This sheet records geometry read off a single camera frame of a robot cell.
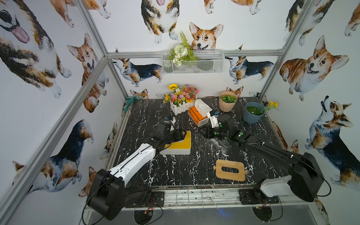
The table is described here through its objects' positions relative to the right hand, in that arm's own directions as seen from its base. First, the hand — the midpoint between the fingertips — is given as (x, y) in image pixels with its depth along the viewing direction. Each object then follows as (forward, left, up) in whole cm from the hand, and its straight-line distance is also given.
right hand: (203, 124), depth 79 cm
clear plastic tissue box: (-6, -11, -17) cm, 21 cm away
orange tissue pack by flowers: (+17, +3, -14) cm, 22 cm away
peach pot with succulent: (+27, -19, -9) cm, 34 cm away
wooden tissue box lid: (-22, -21, -22) cm, 37 cm away
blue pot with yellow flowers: (+21, -39, -15) cm, 47 cm away
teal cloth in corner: (+39, +60, -19) cm, 74 cm away
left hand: (0, +12, -5) cm, 13 cm away
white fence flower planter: (+27, +14, -6) cm, 31 cm away
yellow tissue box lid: (-7, +10, -11) cm, 16 cm away
